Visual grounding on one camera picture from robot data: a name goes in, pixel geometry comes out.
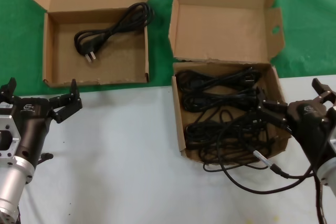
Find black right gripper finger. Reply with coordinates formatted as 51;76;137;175
311;78;336;108
256;86;291;133

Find black left arm cable connector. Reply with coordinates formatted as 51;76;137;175
38;152;55;167

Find black power cable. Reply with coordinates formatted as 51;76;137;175
73;2;155;64
182;89;260;113
175;66;262;91
185;108;271;153

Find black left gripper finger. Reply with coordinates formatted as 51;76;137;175
0;77;20;104
48;78;83;124

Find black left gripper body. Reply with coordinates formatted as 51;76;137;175
12;97;53;168

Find thin black barrel plug cable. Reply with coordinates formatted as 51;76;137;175
198;129;278;173

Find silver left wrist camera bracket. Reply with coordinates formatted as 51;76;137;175
0;102;22;161

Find black robot camera cable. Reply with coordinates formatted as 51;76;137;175
217;113;320;195

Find cardboard box with torn lid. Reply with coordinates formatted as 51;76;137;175
167;0;292;162

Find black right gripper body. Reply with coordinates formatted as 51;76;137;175
287;100;336;168

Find cardboard box with intact lid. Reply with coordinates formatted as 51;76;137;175
30;0;157;88

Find green table cloth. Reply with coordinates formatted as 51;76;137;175
0;0;336;96

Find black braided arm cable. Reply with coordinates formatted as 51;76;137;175
313;174;328;224
15;200;24;224

